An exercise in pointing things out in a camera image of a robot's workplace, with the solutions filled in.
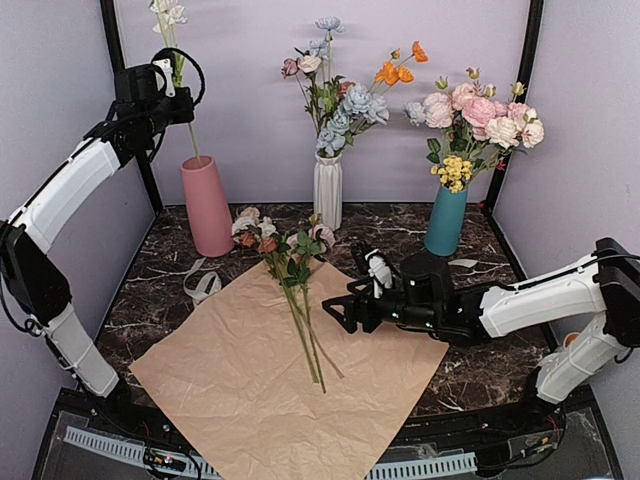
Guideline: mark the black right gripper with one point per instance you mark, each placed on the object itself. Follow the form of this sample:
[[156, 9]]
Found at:
[[364, 299]]

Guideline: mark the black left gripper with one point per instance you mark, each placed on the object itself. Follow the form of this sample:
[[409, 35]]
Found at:
[[184, 113]]

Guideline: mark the pink rose flower stem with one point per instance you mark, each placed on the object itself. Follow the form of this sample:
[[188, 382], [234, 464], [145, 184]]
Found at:
[[305, 247]]

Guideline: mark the white poppy flower stem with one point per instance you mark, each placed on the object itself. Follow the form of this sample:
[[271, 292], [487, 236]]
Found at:
[[169, 14]]

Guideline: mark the beige kraft wrapping paper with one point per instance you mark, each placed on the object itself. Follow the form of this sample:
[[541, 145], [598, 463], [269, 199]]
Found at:
[[235, 382]]

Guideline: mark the beige ribbon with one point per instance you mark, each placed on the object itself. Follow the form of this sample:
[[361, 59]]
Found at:
[[208, 284]]

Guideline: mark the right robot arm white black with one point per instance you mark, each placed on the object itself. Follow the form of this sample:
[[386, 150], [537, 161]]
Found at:
[[603, 284]]

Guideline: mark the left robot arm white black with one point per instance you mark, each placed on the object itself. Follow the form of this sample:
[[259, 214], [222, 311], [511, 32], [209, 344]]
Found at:
[[27, 274]]

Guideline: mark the teal vase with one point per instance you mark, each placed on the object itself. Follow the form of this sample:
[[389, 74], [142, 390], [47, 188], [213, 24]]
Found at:
[[445, 223]]

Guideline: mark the white ribbed vase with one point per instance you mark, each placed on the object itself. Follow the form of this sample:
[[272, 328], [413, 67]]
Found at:
[[328, 183]]

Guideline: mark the pink ceramic vase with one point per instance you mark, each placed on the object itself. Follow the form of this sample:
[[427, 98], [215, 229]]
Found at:
[[207, 208]]

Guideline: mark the blue and orange flower arrangement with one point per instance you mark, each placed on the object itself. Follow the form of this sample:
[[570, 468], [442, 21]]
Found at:
[[341, 109]]

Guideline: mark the white mug yellow inside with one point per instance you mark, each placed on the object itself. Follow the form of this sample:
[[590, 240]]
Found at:
[[569, 339]]

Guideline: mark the pink peony flower arrangement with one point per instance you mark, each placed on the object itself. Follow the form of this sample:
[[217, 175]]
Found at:
[[478, 131]]

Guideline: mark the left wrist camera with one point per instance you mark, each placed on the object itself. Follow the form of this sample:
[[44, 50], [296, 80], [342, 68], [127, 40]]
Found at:
[[165, 61]]

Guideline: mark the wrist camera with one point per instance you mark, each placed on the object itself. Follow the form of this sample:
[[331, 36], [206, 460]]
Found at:
[[372, 262], [165, 61]]

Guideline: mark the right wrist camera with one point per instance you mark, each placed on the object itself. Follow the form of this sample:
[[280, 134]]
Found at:
[[372, 262]]

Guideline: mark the black left corner post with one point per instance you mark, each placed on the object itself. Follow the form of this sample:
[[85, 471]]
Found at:
[[113, 42]]

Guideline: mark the white slotted cable duct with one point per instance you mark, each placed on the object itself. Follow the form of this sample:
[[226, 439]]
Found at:
[[135, 453]]

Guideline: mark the black front table rail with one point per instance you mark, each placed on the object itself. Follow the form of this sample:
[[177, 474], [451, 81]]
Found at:
[[486, 429]]

